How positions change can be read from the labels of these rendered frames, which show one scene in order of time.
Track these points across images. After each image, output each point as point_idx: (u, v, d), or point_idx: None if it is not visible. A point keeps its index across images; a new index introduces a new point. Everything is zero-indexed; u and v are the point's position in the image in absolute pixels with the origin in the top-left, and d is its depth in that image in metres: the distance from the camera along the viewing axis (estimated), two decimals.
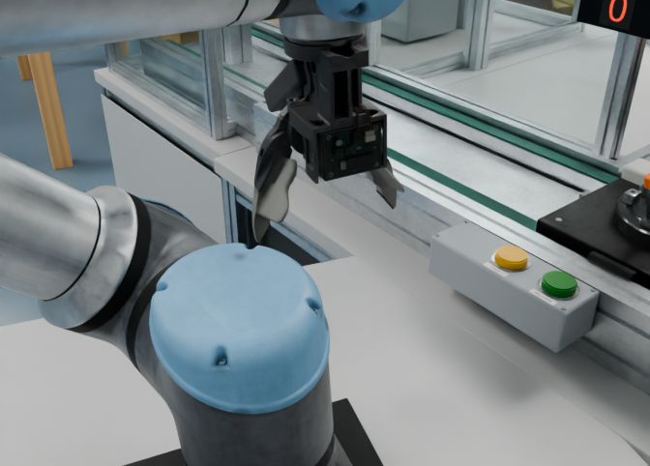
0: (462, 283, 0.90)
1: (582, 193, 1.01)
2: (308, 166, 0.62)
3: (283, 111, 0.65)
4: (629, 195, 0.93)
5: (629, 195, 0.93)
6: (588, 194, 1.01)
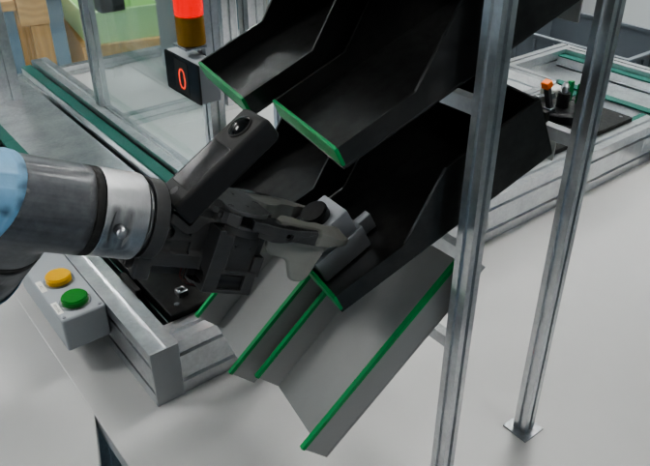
0: (34, 297, 1.17)
1: None
2: None
3: None
4: None
5: None
6: None
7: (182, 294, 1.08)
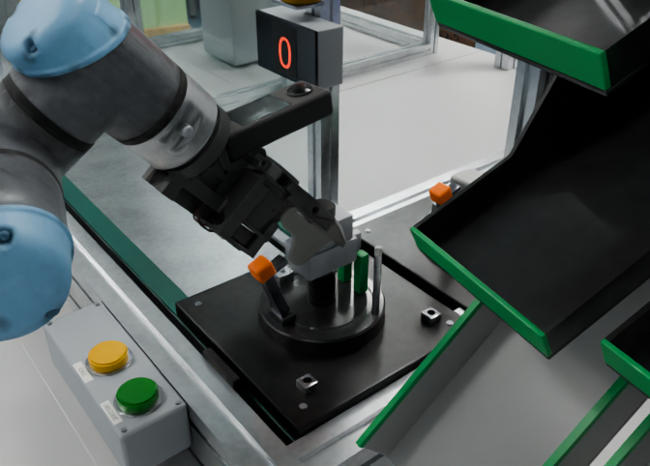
0: (69, 382, 0.77)
1: None
2: None
3: None
4: (276, 276, 0.79)
5: (276, 276, 0.79)
6: None
7: (310, 389, 0.68)
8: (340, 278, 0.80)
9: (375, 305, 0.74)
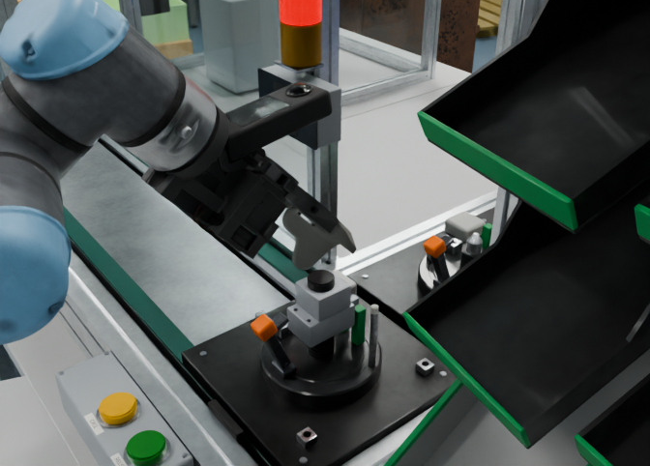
0: (80, 430, 0.80)
1: (257, 313, 0.91)
2: None
3: None
4: None
5: None
6: None
7: (310, 443, 0.72)
8: None
9: (372, 358, 0.78)
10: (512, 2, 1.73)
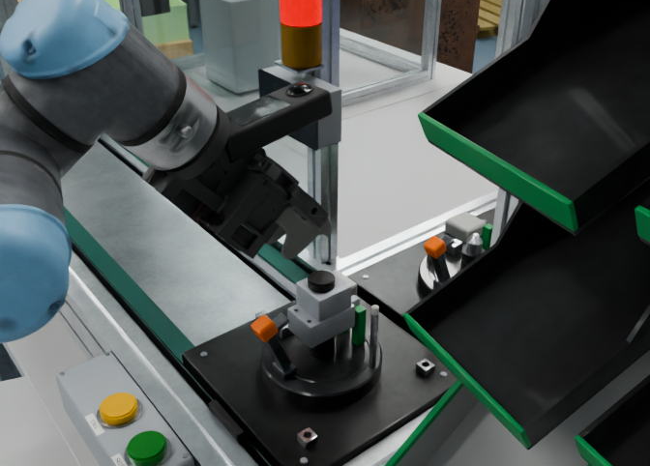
0: (80, 431, 0.81)
1: (258, 314, 0.91)
2: None
3: None
4: None
5: None
6: None
7: (310, 443, 0.72)
8: None
9: (372, 359, 0.78)
10: (512, 2, 1.73)
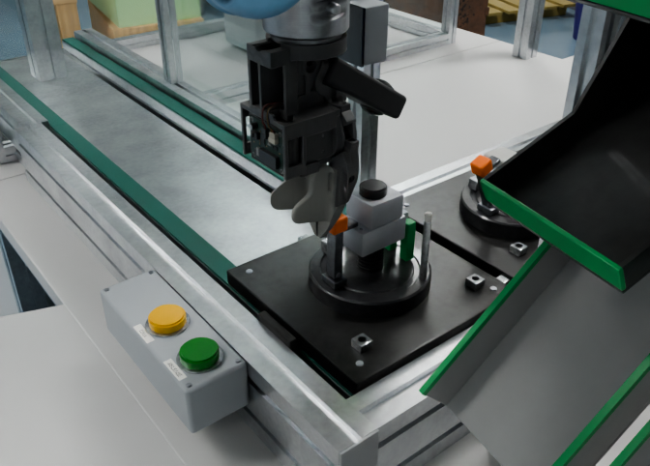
0: (127, 345, 0.80)
1: (301, 237, 0.90)
2: None
3: None
4: (324, 244, 0.82)
5: (325, 244, 0.82)
6: None
7: (365, 347, 0.71)
8: (386, 247, 0.83)
9: (424, 270, 0.77)
10: None
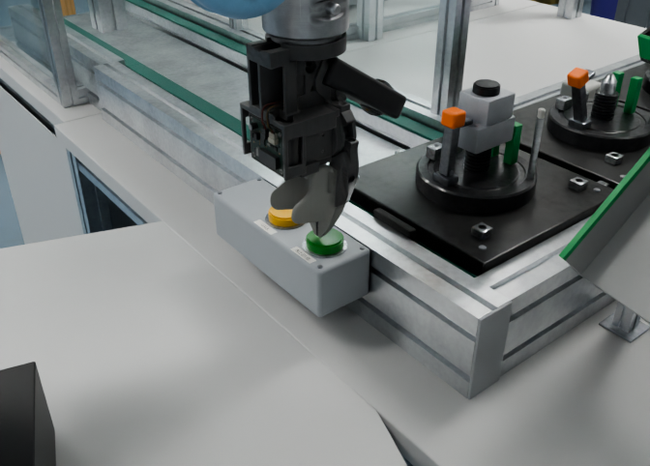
0: (242, 245, 0.82)
1: (398, 151, 0.93)
2: None
3: None
4: (430, 149, 0.84)
5: (431, 149, 0.84)
6: None
7: (486, 234, 0.73)
8: None
9: (532, 168, 0.80)
10: None
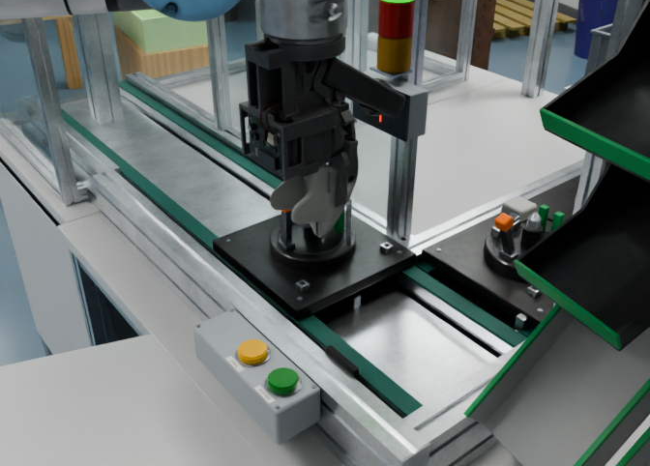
0: (217, 372, 0.98)
1: (352, 295, 1.10)
2: None
3: None
4: (281, 220, 1.16)
5: (281, 220, 1.16)
6: (357, 297, 1.10)
7: (304, 288, 1.05)
8: None
9: (348, 238, 1.11)
10: (543, 11, 1.90)
